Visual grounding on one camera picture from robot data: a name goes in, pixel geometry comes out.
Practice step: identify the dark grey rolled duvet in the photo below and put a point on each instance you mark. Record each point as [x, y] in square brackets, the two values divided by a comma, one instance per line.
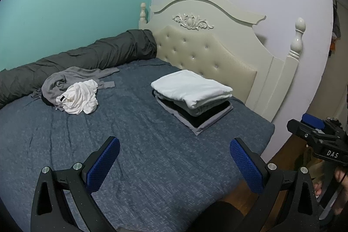
[95, 55]

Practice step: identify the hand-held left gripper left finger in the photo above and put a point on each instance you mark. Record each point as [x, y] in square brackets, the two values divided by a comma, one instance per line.
[104, 161]

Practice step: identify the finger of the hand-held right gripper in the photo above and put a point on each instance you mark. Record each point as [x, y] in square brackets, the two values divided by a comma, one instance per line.
[315, 121]
[304, 130]

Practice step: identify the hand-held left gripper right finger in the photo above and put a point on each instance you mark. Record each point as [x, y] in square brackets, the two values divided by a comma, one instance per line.
[246, 164]

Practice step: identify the bed with blue patterned sheet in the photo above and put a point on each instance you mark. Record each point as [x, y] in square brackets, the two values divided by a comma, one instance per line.
[149, 153]

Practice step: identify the light grey folded garment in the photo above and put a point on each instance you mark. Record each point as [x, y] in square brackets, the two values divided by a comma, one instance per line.
[206, 127]

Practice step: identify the black crumpled garment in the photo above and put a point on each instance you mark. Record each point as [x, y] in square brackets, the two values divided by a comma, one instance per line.
[47, 101]

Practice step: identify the grey crumpled garment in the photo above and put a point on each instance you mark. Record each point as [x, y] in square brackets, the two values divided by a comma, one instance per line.
[70, 75]

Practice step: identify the cream bed post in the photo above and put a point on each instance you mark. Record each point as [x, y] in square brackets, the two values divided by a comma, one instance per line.
[143, 14]
[297, 41]

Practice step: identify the hanging grey garment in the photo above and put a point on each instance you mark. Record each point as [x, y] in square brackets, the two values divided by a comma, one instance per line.
[337, 25]

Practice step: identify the white crumpled garment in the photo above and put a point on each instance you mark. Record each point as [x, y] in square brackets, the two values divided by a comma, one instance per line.
[81, 101]

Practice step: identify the grey folded sweater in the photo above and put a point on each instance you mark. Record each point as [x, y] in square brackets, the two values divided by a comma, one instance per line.
[206, 107]

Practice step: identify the person's right hand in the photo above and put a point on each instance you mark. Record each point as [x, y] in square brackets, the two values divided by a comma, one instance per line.
[342, 180]

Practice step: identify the white long-sleeve shirt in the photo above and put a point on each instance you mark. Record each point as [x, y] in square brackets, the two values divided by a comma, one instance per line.
[190, 85]

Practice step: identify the cream tufted headboard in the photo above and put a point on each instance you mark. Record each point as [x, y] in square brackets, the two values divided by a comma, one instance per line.
[217, 58]

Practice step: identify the person's black trousers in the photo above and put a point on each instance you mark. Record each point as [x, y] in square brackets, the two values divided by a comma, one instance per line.
[217, 218]

